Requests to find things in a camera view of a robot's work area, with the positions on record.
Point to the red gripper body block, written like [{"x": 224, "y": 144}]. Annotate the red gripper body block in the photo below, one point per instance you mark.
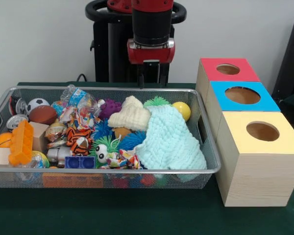
[{"x": 149, "y": 54}]

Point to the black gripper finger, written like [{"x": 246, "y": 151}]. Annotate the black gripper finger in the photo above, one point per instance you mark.
[
  {"x": 164, "y": 73},
  {"x": 141, "y": 76}
]

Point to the crushed clear plastic bottle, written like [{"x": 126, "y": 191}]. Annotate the crushed clear plastic bottle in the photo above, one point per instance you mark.
[{"x": 79, "y": 98}]

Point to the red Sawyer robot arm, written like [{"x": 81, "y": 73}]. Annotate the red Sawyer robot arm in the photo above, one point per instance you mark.
[{"x": 152, "y": 24}]

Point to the wooden box with three holes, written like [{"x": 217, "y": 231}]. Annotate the wooden box with three holes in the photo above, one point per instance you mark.
[{"x": 257, "y": 171}]

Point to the yellow ball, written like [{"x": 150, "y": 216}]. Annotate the yellow ball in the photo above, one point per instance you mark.
[{"x": 182, "y": 109}]

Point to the cream knitted cloth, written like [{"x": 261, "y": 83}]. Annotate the cream knitted cloth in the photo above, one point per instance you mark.
[{"x": 132, "y": 117}]

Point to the purple spiky ball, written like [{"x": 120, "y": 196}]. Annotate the purple spiky ball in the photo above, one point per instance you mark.
[{"x": 111, "y": 109}]

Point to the light blue knitted cloth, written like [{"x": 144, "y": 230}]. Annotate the light blue knitted cloth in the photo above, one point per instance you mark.
[{"x": 171, "y": 142}]

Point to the tiger plush toy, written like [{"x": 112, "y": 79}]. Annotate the tiger plush toy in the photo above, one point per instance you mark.
[{"x": 77, "y": 142}]

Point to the brown toy football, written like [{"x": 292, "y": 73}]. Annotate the brown toy football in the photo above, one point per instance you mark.
[{"x": 42, "y": 115}]

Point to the blue plastic toy brick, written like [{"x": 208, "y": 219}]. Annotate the blue plastic toy brick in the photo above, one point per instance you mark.
[{"x": 79, "y": 162}]

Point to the small soccer ball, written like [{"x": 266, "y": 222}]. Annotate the small soccer ball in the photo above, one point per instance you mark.
[{"x": 36, "y": 104}]

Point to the long orange toy brick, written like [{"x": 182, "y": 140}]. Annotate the long orange toy brick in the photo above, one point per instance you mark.
[{"x": 20, "y": 142}]

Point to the orange ball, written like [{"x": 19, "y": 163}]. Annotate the orange ball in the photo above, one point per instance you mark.
[{"x": 2, "y": 140}]

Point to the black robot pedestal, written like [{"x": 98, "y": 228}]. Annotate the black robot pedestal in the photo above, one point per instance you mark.
[{"x": 112, "y": 49}]

